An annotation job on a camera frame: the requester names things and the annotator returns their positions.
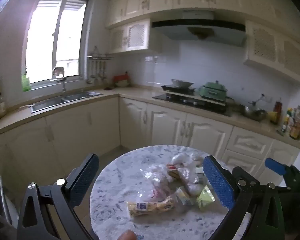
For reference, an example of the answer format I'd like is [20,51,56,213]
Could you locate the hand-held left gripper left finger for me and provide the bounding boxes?
[17,153,100,240]

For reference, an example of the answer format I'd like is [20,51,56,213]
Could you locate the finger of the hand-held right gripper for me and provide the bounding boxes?
[232,166,262,189]
[264,157,300,188]

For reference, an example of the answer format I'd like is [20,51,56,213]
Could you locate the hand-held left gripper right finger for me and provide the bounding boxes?
[202,155,287,240]

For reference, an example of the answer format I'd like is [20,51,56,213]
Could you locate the clear plastic bag red print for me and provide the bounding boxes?
[139,164,175,202]

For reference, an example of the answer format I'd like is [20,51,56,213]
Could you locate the green yellow wrapper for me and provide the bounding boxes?
[195,184,217,212]

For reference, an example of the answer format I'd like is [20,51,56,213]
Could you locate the round marble table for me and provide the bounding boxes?
[89,144,253,240]

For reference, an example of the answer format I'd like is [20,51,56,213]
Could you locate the small yellow wrapper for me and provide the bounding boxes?
[174,186,194,205]

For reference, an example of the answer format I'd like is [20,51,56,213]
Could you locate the white plastic bag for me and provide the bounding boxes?
[171,152,205,170]

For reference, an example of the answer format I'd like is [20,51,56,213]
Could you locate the red yellow wrapper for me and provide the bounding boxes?
[166,163,190,180]

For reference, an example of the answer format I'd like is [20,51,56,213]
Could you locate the group of condiment bottles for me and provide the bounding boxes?
[281,105,300,140]

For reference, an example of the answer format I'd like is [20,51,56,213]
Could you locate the steel pot with ladle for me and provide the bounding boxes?
[240,94,268,122]

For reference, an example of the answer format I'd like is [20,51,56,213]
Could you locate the dark sauce bottle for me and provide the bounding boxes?
[272,97,283,125]

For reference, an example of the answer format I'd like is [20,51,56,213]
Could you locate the yellow snack wrapper blue label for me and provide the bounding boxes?
[126,196,177,218]

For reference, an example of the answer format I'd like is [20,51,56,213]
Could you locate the cream base cabinets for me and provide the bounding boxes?
[0,87,300,205]

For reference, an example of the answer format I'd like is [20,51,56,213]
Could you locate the steel double sink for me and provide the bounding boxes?
[30,91,103,113]

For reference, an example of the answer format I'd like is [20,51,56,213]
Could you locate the green electric cooker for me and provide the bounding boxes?
[199,81,228,100]

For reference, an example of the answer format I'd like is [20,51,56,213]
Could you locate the black gas stove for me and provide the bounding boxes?
[152,93,232,117]

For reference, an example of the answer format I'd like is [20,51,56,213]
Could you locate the red kitchen container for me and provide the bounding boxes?
[112,72,130,88]

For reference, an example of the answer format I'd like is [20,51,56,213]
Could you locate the grey shallow bowl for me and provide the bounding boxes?
[170,79,194,88]

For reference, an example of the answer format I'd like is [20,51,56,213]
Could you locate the green packet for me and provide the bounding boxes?
[20,72,32,92]

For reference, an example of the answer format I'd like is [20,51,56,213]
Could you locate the hanging utensil rack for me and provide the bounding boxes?
[86,45,114,84]

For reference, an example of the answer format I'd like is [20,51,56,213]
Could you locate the kitchen window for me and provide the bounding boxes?
[22,0,88,85]

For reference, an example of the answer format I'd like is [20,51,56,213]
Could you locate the range hood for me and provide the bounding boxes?
[150,10,248,47]

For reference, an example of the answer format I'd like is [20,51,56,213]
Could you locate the grey curved metal frame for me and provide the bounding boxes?
[0,162,18,240]

